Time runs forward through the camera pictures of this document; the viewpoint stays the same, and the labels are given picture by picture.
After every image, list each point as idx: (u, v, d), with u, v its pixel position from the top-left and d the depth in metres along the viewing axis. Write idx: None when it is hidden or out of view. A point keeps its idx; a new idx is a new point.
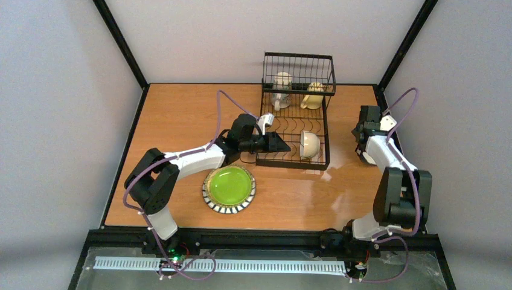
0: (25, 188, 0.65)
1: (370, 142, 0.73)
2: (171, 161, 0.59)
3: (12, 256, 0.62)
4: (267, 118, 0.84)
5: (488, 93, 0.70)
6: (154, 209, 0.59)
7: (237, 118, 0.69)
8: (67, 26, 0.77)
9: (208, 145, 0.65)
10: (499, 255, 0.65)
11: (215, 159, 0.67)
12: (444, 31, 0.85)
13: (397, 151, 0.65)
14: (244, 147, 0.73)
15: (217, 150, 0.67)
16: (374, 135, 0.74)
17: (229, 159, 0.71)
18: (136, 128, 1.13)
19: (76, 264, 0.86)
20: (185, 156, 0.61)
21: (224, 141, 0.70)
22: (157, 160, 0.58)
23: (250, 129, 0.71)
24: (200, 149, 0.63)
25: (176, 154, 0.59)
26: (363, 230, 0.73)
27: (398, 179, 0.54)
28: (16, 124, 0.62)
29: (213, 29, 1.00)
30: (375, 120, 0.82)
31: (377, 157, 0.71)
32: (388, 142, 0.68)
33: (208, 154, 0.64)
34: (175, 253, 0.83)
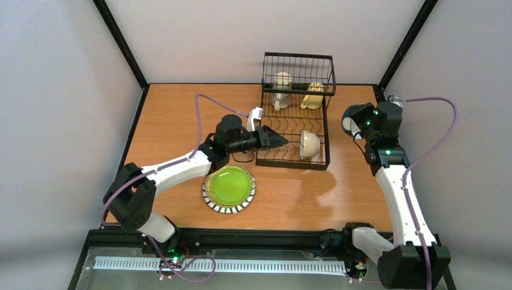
0: (25, 187, 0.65)
1: (381, 174, 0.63)
2: (148, 176, 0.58)
3: (11, 255, 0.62)
4: (255, 113, 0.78)
5: (489, 92, 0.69)
6: (133, 226, 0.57)
7: (220, 123, 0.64)
8: (67, 26, 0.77)
9: (191, 154, 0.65)
10: (499, 255, 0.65)
11: (199, 168, 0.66)
12: (444, 31, 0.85)
13: (414, 209, 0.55)
14: (231, 150, 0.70)
15: (201, 157, 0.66)
16: (388, 165, 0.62)
17: (217, 165, 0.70)
18: (136, 129, 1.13)
19: (76, 264, 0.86)
20: (164, 170, 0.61)
21: (211, 146, 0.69)
22: (133, 176, 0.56)
23: (235, 134, 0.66)
24: (181, 160, 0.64)
25: (153, 168, 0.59)
26: (363, 242, 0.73)
27: (412, 261, 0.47)
28: (16, 123, 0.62)
29: (214, 29, 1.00)
30: (392, 133, 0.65)
31: (386, 195, 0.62)
32: (405, 188, 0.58)
33: (191, 164, 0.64)
34: (174, 253, 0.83)
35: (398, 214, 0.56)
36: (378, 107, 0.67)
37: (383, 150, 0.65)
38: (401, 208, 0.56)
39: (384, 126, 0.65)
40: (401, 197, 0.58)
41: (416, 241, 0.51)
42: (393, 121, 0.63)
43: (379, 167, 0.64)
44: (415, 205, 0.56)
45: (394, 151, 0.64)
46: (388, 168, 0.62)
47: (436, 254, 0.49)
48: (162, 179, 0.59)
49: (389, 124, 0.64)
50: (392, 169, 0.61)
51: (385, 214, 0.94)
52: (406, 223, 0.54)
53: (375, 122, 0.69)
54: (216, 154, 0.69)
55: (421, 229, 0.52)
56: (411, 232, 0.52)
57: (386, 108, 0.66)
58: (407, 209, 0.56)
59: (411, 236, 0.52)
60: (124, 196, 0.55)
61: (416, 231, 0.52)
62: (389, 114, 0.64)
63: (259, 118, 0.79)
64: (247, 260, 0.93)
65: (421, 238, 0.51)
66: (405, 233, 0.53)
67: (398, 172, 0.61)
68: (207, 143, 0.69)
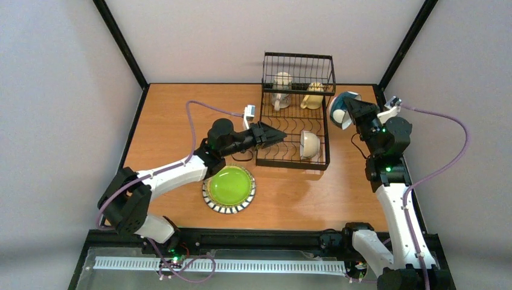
0: (25, 186, 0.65)
1: (380, 192, 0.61)
2: (144, 180, 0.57)
3: (11, 255, 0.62)
4: (247, 111, 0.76)
5: (488, 92, 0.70)
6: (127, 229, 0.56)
7: (209, 130, 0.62)
8: (67, 25, 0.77)
9: (187, 158, 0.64)
10: (499, 255, 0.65)
11: (195, 174, 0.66)
12: (445, 31, 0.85)
13: (414, 230, 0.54)
14: (225, 154, 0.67)
15: (197, 162, 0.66)
16: (389, 185, 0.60)
17: (212, 170, 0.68)
18: (136, 129, 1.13)
19: (76, 264, 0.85)
20: (160, 174, 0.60)
21: (206, 151, 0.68)
22: (128, 181, 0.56)
23: (227, 141, 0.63)
24: (177, 164, 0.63)
25: (150, 173, 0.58)
26: (361, 245, 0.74)
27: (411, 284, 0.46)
28: (16, 122, 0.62)
29: (214, 29, 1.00)
30: (397, 153, 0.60)
31: (384, 211, 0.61)
32: (406, 208, 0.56)
33: (187, 169, 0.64)
34: (174, 253, 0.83)
35: (397, 235, 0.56)
36: (389, 126, 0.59)
37: (384, 167, 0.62)
38: (401, 229, 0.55)
39: (389, 147, 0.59)
40: (401, 216, 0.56)
41: (416, 264, 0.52)
42: (398, 145, 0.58)
43: (378, 184, 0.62)
44: (416, 225, 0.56)
45: (395, 168, 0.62)
46: (389, 188, 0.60)
47: (436, 277, 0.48)
48: (157, 183, 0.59)
49: (395, 147, 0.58)
50: (392, 188, 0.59)
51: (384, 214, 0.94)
52: (407, 244, 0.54)
53: (380, 137, 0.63)
54: (211, 159, 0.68)
55: (421, 252, 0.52)
56: (410, 255, 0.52)
57: (395, 128, 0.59)
58: (407, 230, 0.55)
59: (411, 260, 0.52)
60: (118, 203, 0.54)
61: (416, 254, 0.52)
62: (396, 137, 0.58)
63: (252, 116, 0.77)
64: (247, 260, 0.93)
65: (422, 261, 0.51)
66: (406, 256, 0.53)
67: (399, 190, 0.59)
68: (203, 147, 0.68)
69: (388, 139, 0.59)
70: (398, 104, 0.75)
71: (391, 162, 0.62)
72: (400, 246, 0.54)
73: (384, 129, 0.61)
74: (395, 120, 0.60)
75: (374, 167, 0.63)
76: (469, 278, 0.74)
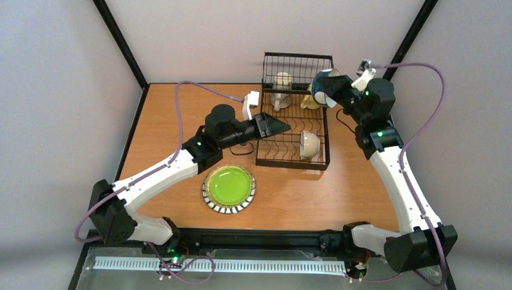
0: (25, 187, 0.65)
1: (375, 158, 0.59)
2: (120, 193, 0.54)
3: (11, 255, 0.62)
4: (250, 98, 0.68)
5: (488, 93, 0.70)
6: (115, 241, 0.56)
7: (208, 117, 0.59)
8: (67, 26, 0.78)
9: (170, 159, 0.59)
10: (501, 255, 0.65)
11: (185, 171, 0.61)
12: (445, 31, 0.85)
13: (415, 191, 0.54)
14: (226, 144, 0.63)
15: (186, 158, 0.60)
16: (383, 148, 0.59)
17: (207, 162, 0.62)
18: (136, 129, 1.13)
19: (76, 264, 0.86)
20: (137, 183, 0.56)
21: (198, 142, 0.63)
22: (105, 195, 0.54)
23: (227, 127, 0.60)
24: (160, 167, 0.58)
25: (124, 185, 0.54)
26: (364, 235, 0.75)
27: (421, 246, 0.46)
28: (16, 122, 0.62)
29: (214, 29, 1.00)
30: (384, 114, 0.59)
31: (383, 180, 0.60)
32: (404, 169, 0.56)
33: (172, 170, 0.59)
34: (174, 254, 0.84)
35: (400, 199, 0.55)
36: (372, 87, 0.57)
37: (375, 132, 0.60)
38: (403, 193, 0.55)
39: (375, 109, 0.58)
40: (401, 179, 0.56)
41: (424, 226, 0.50)
42: (386, 104, 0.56)
43: (372, 151, 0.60)
44: (416, 186, 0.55)
45: (386, 132, 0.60)
46: (383, 153, 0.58)
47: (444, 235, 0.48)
48: (136, 194, 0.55)
49: (381, 107, 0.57)
50: (388, 153, 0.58)
51: (385, 214, 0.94)
52: (410, 208, 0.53)
53: (365, 101, 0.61)
54: (204, 150, 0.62)
55: (425, 212, 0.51)
56: (416, 217, 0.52)
57: (378, 87, 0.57)
58: (408, 192, 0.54)
59: (417, 222, 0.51)
60: (98, 218, 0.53)
61: (421, 215, 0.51)
62: (383, 98, 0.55)
63: (256, 104, 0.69)
64: (247, 260, 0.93)
65: (428, 222, 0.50)
66: (412, 220, 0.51)
67: (394, 155, 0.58)
68: (193, 139, 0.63)
69: (374, 100, 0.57)
70: (367, 66, 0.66)
71: (381, 127, 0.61)
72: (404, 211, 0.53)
73: (367, 92, 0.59)
74: (375, 80, 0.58)
75: (365, 134, 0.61)
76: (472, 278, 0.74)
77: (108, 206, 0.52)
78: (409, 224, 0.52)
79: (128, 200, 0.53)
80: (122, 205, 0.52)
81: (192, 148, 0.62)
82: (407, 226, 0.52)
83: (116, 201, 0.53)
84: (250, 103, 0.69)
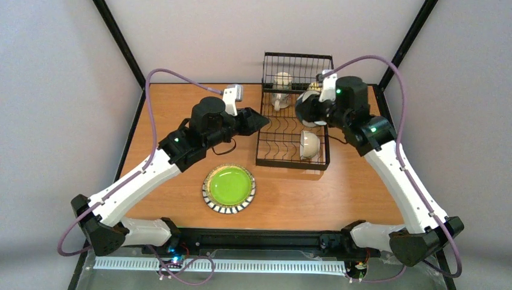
0: (25, 187, 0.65)
1: (373, 157, 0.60)
2: (95, 209, 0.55)
3: (10, 255, 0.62)
4: (234, 92, 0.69)
5: (488, 93, 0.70)
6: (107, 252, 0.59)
7: (194, 108, 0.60)
8: (67, 26, 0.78)
9: (144, 165, 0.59)
10: (503, 255, 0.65)
11: (166, 173, 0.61)
12: (445, 31, 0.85)
13: (420, 190, 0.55)
14: (213, 139, 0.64)
15: (162, 160, 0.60)
16: (376, 144, 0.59)
17: (189, 157, 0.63)
18: (136, 129, 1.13)
19: (76, 264, 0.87)
20: (113, 195, 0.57)
21: (176, 139, 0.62)
22: (81, 211, 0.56)
23: (216, 119, 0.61)
24: (135, 174, 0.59)
25: (99, 201, 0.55)
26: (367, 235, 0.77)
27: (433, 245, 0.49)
28: (16, 122, 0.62)
29: (214, 29, 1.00)
30: (364, 106, 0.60)
31: (383, 178, 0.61)
32: (404, 168, 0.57)
33: (147, 176, 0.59)
34: (175, 253, 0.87)
35: (406, 199, 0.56)
36: (340, 84, 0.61)
37: (365, 126, 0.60)
38: (407, 193, 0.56)
39: (354, 103, 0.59)
40: (403, 177, 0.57)
41: (434, 224, 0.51)
42: (360, 93, 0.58)
43: (369, 148, 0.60)
44: (418, 182, 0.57)
45: (377, 124, 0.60)
46: (380, 151, 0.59)
47: (453, 229, 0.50)
48: (112, 207, 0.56)
49: (358, 98, 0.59)
50: (386, 151, 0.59)
51: (385, 214, 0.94)
52: (418, 207, 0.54)
53: (340, 101, 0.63)
54: (184, 147, 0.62)
55: (434, 211, 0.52)
56: (425, 217, 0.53)
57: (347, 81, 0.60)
58: (413, 191, 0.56)
59: (427, 221, 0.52)
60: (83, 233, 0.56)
61: (430, 214, 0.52)
62: (355, 89, 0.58)
63: (240, 98, 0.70)
64: (247, 260, 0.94)
65: (438, 219, 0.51)
66: (420, 219, 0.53)
67: (392, 152, 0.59)
68: (170, 137, 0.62)
69: (348, 95, 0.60)
70: (323, 75, 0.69)
71: (371, 121, 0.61)
72: (413, 211, 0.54)
73: (338, 90, 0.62)
74: (340, 78, 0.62)
75: (357, 132, 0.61)
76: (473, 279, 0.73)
77: (86, 223, 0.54)
78: (419, 225, 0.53)
79: (104, 215, 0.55)
80: (96, 222, 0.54)
81: (170, 146, 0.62)
82: (418, 227, 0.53)
83: (92, 217, 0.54)
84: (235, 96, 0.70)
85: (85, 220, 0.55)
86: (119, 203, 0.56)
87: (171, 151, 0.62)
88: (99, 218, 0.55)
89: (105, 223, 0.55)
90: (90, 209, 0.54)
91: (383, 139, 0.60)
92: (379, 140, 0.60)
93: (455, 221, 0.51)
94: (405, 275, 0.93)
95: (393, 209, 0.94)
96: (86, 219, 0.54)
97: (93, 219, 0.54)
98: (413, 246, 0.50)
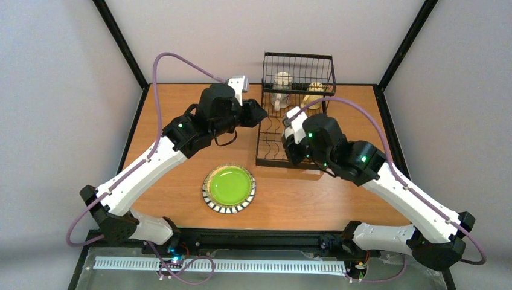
0: (24, 187, 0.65)
1: (374, 186, 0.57)
2: (103, 199, 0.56)
3: (10, 256, 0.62)
4: (241, 83, 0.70)
5: (487, 93, 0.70)
6: (118, 238, 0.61)
7: (206, 90, 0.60)
8: (67, 26, 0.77)
9: (149, 154, 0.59)
10: (505, 256, 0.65)
11: (172, 160, 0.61)
12: (444, 31, 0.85)
13: (429, 202, 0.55)
14: (218, 126, 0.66)
15: (166, 147, 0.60)
16: (374, 174, 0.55)
17: (193, 144, 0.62)
18: (136, 128, 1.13)
19: (76, 264, 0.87)
20: (119, 185, 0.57)
21: (180, 124, 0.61)
22: (90, 200, 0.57)
23: (226, 105, 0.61)
24: (140, 163, 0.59)
25: (106, 191, 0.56)
26: (372, 240, 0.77)
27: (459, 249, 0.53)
28: (17, 121, 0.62)
29: (213, 29, 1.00)
30: (340, 138, 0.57)
31: (386, 198, 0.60)
32: (408, 187, 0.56)
33: (153, 164, 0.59)
34: (174, 253, 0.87)
35: (420, 215, 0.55)
36: (309, 127, 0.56)
37: (354, 157, 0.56)
38: (419, 210, 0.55)
39: (332, 141, 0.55)
40: (411, 196, 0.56)
41: (453, 230, 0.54)
42: (333, 128, 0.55)
43: (367, 179, 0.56)
44: (425, 195, 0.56)
45: (364, 151, 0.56)
46: (379, 179, 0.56)
47: (468, 226, 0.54)
48: (119, 197, 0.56)
49: (332, 135, 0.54)
50: (386, 175, 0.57)
51: (385, 214, 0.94)
52: (435, 220, 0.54)
53: (315, 141, 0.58)
54: (189, 132, 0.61)
55: (449, 217, 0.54)
56: (444, 226, 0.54)
57: (315, 123, 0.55)
58: (422, 206, 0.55)
59: (447, 230, 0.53)
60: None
61: (446, 222, 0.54)
62: (326, 127, 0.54)
63: (246, 90, 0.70)
64: (247, 260, 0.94)
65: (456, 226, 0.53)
66: (440, 231, 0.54)
67: (390, 175, 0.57)
68: (174, 123, 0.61)
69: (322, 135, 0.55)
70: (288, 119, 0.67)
71: (355, 150, 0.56)
72: (432, 225, 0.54)
73: (308, 134, 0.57)
74: (305, 121, 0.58)
75: (347, 167, 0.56)
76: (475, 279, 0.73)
77: (95, 212, 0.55)
78: (441, 235, 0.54)
79: (112, 205, 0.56)
80: (105, 211, 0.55)
81: (174, 132, 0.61)
82: (441, 237, 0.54)
83: (100, 207, 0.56)
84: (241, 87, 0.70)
85: (95, 209, 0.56)
86: (126, 193, 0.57)
87: (175, 138, 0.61)
88: (107, 208, 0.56)
89: (113, 212, 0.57)
90: (98, 199, 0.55)
91: (375, 164, 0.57)
92: (373, 168, 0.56)
93: (466, 216, 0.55)
94: (405, 275, 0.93)
95: (392, 209, 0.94)
96: (95, 209, 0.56)
97: (102, 209, 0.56)
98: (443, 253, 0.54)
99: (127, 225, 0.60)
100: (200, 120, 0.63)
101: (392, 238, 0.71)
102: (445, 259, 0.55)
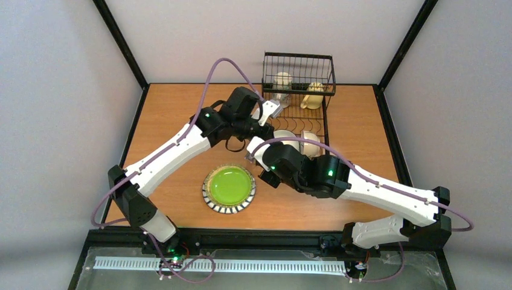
0: (23, 185, 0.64)
1: (348, 194, 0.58)
2: (132, 178, 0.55)
3: (10, 257, 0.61)
4: (272, 108, 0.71)
5: (488, 93, 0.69)
6: (139, 223, 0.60)
7: (238, 90, 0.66)
8: (67, 26, 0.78)
9: (179, 138, 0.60)
10: (504, 257, 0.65)
11: (198, 147, 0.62)
12: (445, 31, 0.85)
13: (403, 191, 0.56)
14: (239, 128, 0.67)
15: (195, 133, 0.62)
16: (345, 186, 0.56)
17: (218, 133, 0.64)
18: (136, 128, 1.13)
19: (76, 264, 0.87)
20: (148, 167, 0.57)
21: (206, 115, 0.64)
22: (119, 180, 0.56)
23: (253, 105, 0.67)
24: (169, 146, 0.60)
25: (136, 170, 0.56)
26: (371, 238, 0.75)
27: (448, 226, 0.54)
28: (17, 121, 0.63)
29: (213, 28, 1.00)
30: (302, 160, 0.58)
31: (364, 201, 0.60)
32: (378, 184, 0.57)
33: (182, 147, 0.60)
34: (174, 253, 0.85)
35: (400, 207, 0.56)
36: (270, 161, 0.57)
37: (321, 175, 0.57)
38: (397, 202, 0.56)
39: (296, 167, 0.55)
40: (383, 192, 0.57)
41: (435, 209, 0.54)
42: (293, 155, 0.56)
43: (340, 191, 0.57)
44: (393, 184, 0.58)
45: (331, 165, 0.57)
46: (351, 187, 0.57)
47: (445, 199, 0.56)
48: (147, 177, 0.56)
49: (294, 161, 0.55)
50: (355, 177, 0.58)
51: (384, 214, 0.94)
52: (415, 205, 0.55)
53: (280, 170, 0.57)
54: (215, 122, 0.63)
55: (427, 199, 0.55)
56: (425, 209, 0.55)
57: (273, 156, 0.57)
58: (398, 197, 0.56)
59: (429, 211, 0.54)
60: (120, 202, 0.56)
61: (425, 203, 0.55)
62: (285, 156, 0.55)
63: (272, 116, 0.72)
64: (247, 260, 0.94)
65: (435, 205, 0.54)
66: (424, 215, 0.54)
67: (358, 177, 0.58)
68: (201, 113, 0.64)
69: (284, 165, 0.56)
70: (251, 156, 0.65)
71: (321, 167, 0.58)
72: (414, 212, 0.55)
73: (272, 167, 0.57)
74: (265, 157, 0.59)
75: (319, 186, 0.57)
76: (479, 279, 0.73)
77: (124, 191, 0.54)
78: (427, 219, 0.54)
79: (142, 183, 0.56)
80: (135, 189, 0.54)
81: (201, 121, 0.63)
82: (426, 220, 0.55)
83: (130, 186, 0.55)
84: (270, 112, 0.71)
85: (121, 190, 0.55)
86: (156, 173, 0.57)
87: (201, 126, 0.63)
88: (136, 186, 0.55)
89: (142, 191, 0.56)
90: (128, 177, 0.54)
91: (343, 175, 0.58)
92: (342, 178, 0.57)
93: (441, 191, 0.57)
94: (405, 275, 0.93)
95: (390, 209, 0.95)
96: (124, 188, 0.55)
97: (131, 187, 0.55)
98: (436, 236, 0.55)
99: (149, 207, 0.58)
100: (224, 116, 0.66)
101: (385, 228, 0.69)
102: (440, 240, 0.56)
